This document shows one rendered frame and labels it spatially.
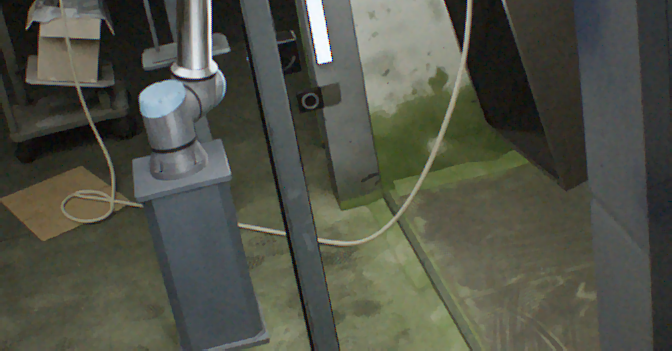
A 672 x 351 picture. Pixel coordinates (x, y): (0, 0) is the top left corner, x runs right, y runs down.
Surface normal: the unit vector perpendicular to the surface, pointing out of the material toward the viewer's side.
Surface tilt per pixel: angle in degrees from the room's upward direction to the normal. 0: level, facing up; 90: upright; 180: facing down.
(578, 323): 0
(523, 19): 90
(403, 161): 90
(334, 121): 90
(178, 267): 90
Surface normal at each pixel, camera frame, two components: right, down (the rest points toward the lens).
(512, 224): -0.17, -0.89
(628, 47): -0.97, 0.23
